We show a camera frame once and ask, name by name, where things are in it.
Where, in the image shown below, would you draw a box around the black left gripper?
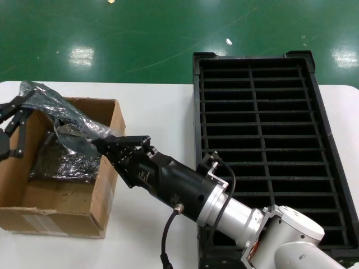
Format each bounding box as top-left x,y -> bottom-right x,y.
0,89 -> 37,163

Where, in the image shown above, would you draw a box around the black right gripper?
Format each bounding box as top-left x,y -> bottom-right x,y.
93,134 -> 230,226

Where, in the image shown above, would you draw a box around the translucent grey antistatic bag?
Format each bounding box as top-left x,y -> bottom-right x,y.
17,80 -> 121,157

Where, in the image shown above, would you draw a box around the bagged graphics card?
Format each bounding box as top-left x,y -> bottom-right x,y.
29,140 -> 102,183

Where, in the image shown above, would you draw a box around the black slotted container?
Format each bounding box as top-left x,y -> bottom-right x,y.
192,50 -> 359,269

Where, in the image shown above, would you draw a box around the brown cardboard box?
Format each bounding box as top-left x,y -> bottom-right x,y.
0,96 -> 126,239

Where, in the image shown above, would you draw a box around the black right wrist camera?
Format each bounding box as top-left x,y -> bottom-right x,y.
201,151 -> 223,170

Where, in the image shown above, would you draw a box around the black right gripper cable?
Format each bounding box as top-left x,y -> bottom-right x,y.
159,204 -> 185,269

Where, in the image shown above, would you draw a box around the silver right camera bracket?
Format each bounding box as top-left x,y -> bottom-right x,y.
206,161 -> 229,189

